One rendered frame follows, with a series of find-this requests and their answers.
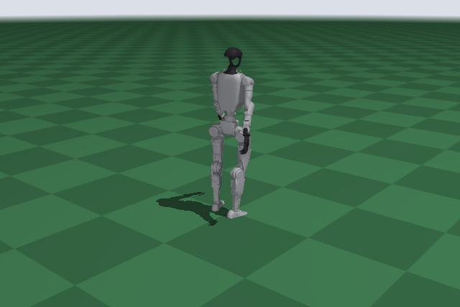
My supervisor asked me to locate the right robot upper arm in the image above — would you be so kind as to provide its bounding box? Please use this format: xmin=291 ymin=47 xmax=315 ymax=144
xmin=241 ymin=75 xmax=254 ymax=111

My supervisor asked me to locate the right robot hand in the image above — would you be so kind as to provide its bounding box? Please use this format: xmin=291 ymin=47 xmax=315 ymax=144
xmin=240 ymin=128 xmax=250 ymax=155

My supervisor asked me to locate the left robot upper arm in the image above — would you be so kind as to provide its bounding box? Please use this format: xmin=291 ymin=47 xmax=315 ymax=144
xmin=210 ymin=72 xmax=220 ymax=102

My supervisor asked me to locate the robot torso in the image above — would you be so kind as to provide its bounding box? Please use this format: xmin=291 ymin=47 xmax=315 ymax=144
xmin=217 ymin=69 xmax=244 ymax=137

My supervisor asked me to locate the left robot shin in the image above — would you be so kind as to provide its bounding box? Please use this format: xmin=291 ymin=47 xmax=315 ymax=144
xmin=211 ymin=163 xmax=222 ymax=204

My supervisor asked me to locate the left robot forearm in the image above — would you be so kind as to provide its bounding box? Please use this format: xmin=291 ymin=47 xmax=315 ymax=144
xmin=213 ymin=101 xmax=225 ymax=119

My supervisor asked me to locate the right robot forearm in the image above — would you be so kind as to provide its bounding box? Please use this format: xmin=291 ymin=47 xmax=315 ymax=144
xmin=242 ymin=102 xmax=254 ymax=134

